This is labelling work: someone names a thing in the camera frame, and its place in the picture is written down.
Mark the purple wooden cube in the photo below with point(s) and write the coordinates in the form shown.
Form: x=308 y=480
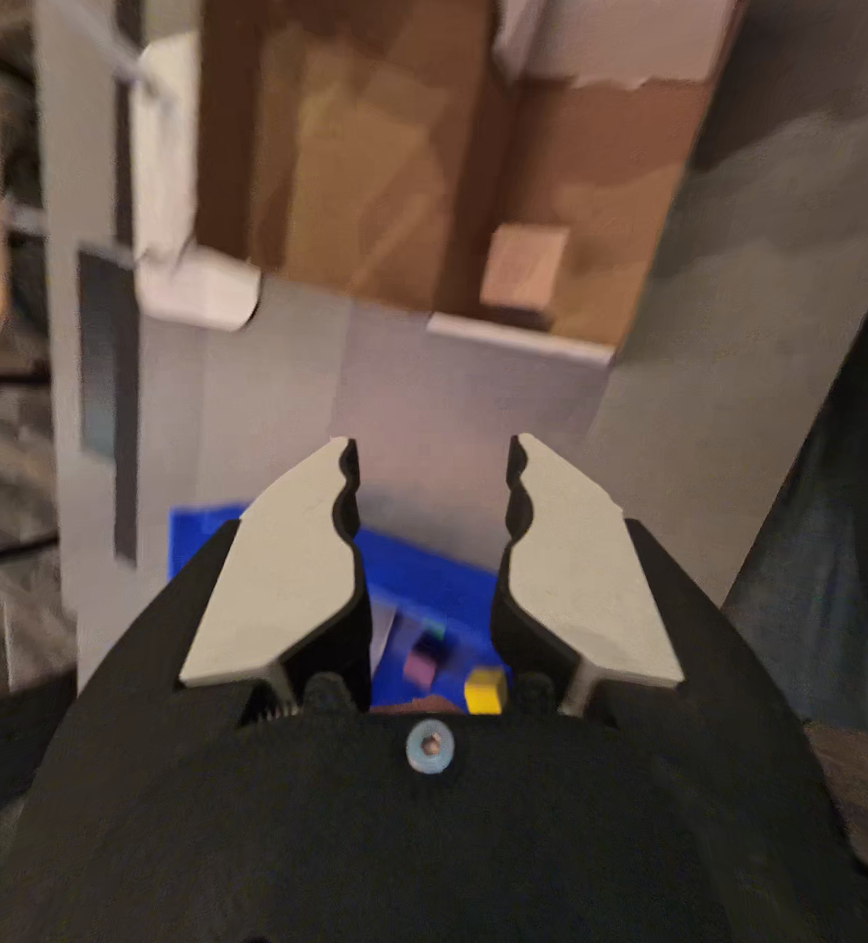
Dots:
x=420 y=669

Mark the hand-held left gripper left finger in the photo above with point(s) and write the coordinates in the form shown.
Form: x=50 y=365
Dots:
x=271 y=589

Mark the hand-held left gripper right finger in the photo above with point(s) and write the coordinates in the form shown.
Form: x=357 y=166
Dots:
x=596 y=589

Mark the yellow wooden cube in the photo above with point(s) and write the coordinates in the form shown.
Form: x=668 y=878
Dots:
x=485 y=692

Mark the green wooden cube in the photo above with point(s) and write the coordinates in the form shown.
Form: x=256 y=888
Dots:
x=435 y=630

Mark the person's dark clothing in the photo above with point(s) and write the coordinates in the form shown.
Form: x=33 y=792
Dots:
x=861 y=479

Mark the white cardboard box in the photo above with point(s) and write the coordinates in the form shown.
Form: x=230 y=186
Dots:
x=367 y=184

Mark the blue plastic bin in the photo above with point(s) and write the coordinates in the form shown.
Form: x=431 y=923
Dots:
x=434 y=582

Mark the large natural wooden cube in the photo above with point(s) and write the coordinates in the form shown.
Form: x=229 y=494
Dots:
x=522 y=265

